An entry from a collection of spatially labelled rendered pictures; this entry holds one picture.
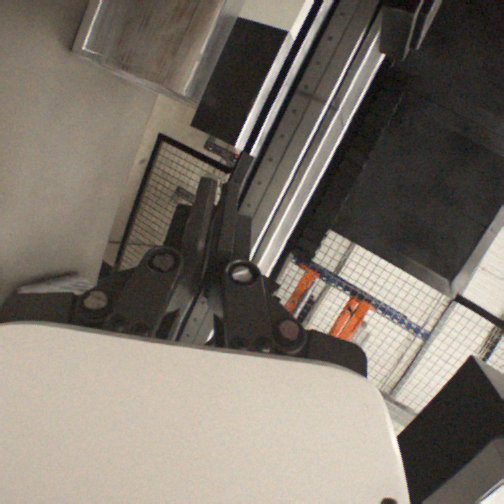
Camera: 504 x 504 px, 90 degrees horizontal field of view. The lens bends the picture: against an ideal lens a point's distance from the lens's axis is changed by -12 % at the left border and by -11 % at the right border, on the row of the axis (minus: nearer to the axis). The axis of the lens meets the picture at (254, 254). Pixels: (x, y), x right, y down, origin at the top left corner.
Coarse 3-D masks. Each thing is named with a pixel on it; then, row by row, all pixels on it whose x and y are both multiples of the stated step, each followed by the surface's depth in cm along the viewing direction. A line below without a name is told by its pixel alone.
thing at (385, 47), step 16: (400, 0) 26; (416, 0) 25; (432, 0) 25; (384, 16) 28; (400, 16) 27; (416, 16) 26; (432, 16) 29; (384, 32) 31; (400, 32) 29; (416, 32) 29; (384, 48) 35; (400, 48) 33; (416, 48) 33
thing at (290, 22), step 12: (252, 0) 12; (264, 0) 12; (276, 0) 12; (288, 0) 12; (300, 0) 12; (312, 0) 12; (240, 12) 13; (252, 12) 12; (264, 12) 12; (276, 12) 12; (288, 12) 12; (300, 12) 12; (276, 24) 12; (288, 24) 12; (300, 24) 12
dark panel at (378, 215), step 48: (480, 0) 45; (432, 48) 50; (480, 48) 47; (432, 96) 52; (480, 96) 49; (384, 144) 57; (432, 144) 53; (480, 144) 50; (384, 192) 58; (432, 192) 55; (480, 192) 52; (384, 240) 60; (432, 240) 56; (480, 240) 53
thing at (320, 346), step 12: (312, 336) 9; (324, 336) 9; (312, 348) 8; (324, 348) 8; (336, 348) 8; (348, 348) 9; (360, 348) 9; (324, 360) 8; (336, 360) 8; (348, 360) 8; (360, 360) 8; (360, 372) 8
